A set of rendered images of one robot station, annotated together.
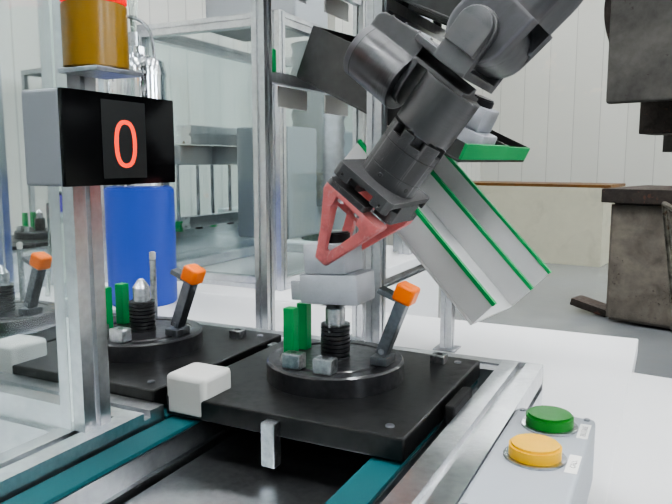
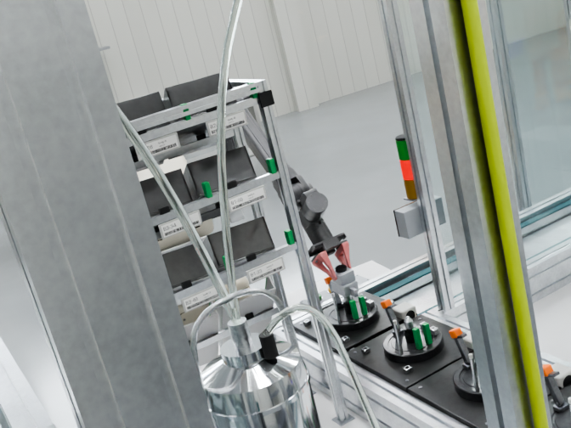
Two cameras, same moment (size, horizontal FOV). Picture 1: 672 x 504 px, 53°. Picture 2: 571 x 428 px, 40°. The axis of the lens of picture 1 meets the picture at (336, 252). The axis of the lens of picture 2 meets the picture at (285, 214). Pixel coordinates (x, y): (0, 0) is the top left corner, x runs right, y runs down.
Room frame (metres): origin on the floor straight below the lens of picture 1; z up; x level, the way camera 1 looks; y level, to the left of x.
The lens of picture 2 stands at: (2.21, 1.07, 1.86)
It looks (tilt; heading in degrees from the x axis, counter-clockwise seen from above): 17 degrees down; 218
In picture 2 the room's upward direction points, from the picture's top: 14 degrees counter-clockwise
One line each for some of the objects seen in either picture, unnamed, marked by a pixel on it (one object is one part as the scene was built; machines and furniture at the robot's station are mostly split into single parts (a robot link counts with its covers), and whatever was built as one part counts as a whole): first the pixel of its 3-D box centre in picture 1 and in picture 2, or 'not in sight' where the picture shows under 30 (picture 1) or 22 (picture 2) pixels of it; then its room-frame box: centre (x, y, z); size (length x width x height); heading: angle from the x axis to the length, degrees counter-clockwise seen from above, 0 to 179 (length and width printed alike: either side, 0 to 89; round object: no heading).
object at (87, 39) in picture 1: (95, 37); (415, 186); (0.55, 0.19, 1.28); 0.05 x 0.05 x 0.05
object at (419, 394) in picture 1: (335, 384); (353, 322); (0.67, 0.00, 0.96); 0.24 x 0.24 x 0.02; 64
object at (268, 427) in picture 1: (270, 443); not in sight; (0.56, 0.06, 0.95); 0.01 x 0.01 x 0.04; 64
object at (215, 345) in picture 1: (141, 311); (410, 331); (0.78, 0.23, 1.01); 0.24 x 0.24 x 0.13; 64
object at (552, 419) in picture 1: (549, 423); not in sight; (0.56, -0.19, 0.96); 0.04 x 0.04 x 0.02
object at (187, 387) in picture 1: (199, 390); (404, 313); (0.63, 0.13, 0.97); 0.05 x 0.05 x 0.04; 64
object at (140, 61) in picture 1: (136, 102); (267, 427); (1.56, 0.45, 1.32); 0.14 x 0.14 x 0.38
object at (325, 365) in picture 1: (325, 365); not in sight; (0.62, 0.01, 1.00); 0.02 x 0.01 x 0.02; 64
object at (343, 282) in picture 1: (327, 266); (345, 279); (0.67, 0.01, 1.08); 0.08 x 0.04 x 0.07; 63
